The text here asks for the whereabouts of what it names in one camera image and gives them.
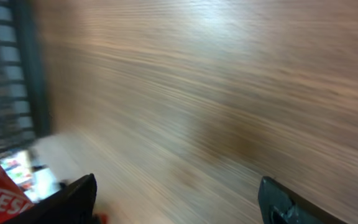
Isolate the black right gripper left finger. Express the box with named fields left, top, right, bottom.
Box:
left=4, top=174, right=97, bottom=224

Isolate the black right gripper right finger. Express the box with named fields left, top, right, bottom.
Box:
left=258, top=176, right=345, bottom=224

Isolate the grey plastic mesh basket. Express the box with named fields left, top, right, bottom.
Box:
left=0, top=0, right=52, bottom=158

